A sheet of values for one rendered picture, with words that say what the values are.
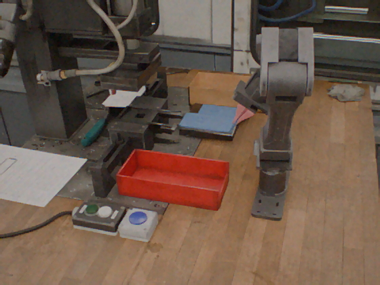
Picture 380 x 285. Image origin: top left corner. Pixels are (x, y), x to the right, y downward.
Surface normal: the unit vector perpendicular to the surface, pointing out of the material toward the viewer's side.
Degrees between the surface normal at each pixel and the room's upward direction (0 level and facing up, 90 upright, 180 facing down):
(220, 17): 90
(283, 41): 71
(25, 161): 1
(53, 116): 90
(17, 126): 90
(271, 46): 46
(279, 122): 119
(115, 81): 90
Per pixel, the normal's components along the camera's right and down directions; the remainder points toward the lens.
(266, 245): -0.04, -0.84
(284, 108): -0.07, 0.88
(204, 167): -0.29, 0.52
